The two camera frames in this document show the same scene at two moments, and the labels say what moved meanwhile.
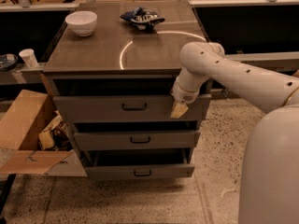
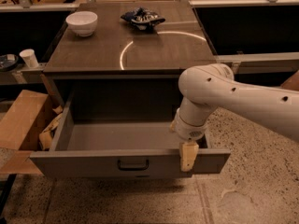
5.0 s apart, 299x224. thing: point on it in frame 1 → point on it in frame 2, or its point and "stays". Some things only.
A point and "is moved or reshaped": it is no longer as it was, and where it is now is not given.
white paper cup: x=29 y=57 stays
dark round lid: x=7 y=62 stays
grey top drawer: x=127 y=107 is moved or reshaped
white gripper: x=183 y=94 → x=188 y=130
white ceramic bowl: x=82 y=22 stays
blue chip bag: x=143 y=18 stays
